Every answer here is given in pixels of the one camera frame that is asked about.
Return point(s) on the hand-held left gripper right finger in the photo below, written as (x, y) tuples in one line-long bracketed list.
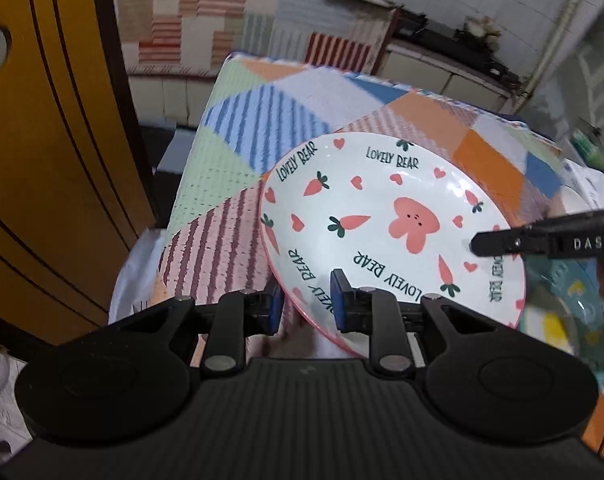
[(339, 295)]

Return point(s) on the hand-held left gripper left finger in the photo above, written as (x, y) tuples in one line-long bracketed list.
[(274, 310)]

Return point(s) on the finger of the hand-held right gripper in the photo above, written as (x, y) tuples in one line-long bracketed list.
[(502, 242)]

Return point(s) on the white carrot print plate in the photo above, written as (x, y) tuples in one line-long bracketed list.
[(382, 185)]

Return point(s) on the white cardboard box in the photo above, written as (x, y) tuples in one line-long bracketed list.
[(584, 185)]

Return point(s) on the blue green plate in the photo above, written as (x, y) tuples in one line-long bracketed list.
[(557, 310)]

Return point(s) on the green packet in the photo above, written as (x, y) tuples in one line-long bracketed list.
[(594, 147)]

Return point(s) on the white plastic sheet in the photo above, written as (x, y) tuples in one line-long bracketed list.
[(136, 270)]

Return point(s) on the white kitchen cabinet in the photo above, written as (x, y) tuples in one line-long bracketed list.
[(447, 80)]

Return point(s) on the patchwork tablecloth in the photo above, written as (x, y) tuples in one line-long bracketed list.
[(292, 105)]

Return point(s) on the black gas stove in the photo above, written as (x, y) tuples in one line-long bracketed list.
[(442, 40)]

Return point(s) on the pale lumpy object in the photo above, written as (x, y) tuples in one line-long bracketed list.
[(482, 30)]

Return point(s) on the patchwork counter cloth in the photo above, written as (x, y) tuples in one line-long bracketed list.
[(206, 20)]

